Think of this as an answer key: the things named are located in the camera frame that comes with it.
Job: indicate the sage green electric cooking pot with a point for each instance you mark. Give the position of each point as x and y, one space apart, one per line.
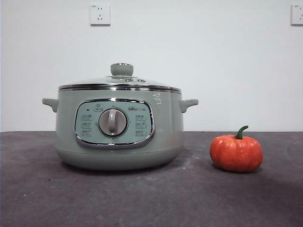
165 123

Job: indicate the glass lid with green knob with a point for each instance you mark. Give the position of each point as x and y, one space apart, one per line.
122 69

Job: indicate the small orange pumpkin green stem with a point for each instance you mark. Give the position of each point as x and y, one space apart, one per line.
236 153

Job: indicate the white wall socket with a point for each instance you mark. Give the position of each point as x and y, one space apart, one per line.
297 14
100 14

